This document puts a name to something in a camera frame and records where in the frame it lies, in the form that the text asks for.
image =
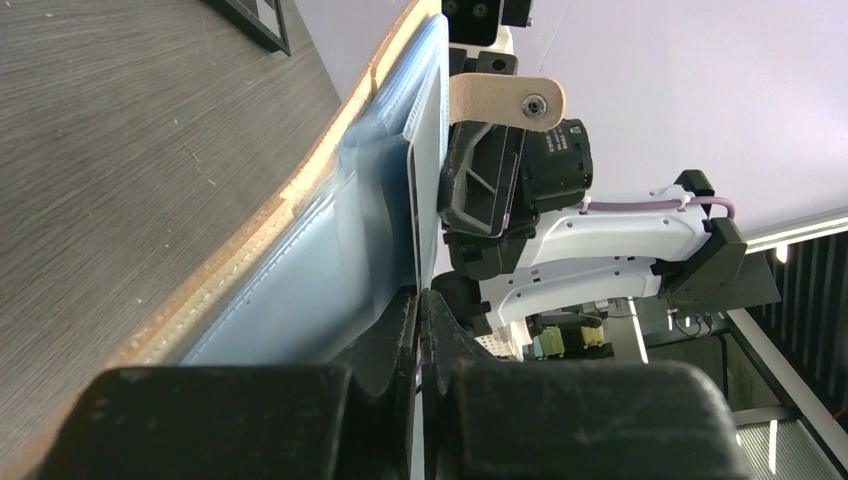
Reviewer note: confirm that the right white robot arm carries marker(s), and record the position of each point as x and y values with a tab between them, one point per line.
532	252

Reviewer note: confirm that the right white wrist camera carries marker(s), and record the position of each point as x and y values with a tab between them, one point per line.
476	22

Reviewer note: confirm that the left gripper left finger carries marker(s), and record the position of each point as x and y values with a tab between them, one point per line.
347	419

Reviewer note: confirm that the black white chessboard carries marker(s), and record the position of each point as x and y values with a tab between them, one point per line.
260	20

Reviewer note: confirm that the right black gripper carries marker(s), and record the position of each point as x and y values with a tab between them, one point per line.
512	153

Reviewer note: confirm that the beige leather card holder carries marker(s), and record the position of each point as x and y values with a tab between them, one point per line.
173	194

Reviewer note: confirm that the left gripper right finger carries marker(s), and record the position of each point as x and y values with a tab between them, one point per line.
490	419

